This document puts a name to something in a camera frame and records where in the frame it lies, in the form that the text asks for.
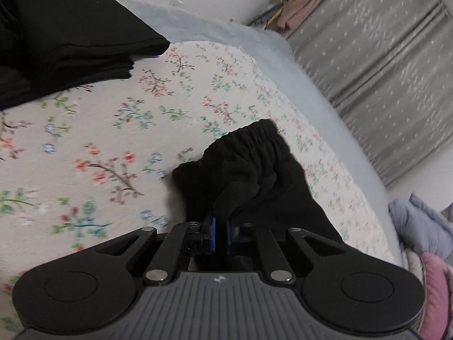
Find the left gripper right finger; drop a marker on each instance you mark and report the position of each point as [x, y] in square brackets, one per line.
[254, 249]

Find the grey dotted curtain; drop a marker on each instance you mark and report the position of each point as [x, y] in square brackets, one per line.
[386, 68]

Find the grey blue clothes pile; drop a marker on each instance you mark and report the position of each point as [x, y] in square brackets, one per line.
[421, 228]

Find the black pants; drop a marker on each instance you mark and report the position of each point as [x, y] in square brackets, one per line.
[249, 175]

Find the pink folded cloth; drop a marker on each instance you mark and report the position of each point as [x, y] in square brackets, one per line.
[437, 314]

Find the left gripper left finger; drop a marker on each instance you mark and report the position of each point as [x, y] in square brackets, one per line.
[188, 247]

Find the floral white bed cover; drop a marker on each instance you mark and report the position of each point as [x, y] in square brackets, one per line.
[93, 163]

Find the light blue bed sheet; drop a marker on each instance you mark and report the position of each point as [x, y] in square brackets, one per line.
[275, 58]

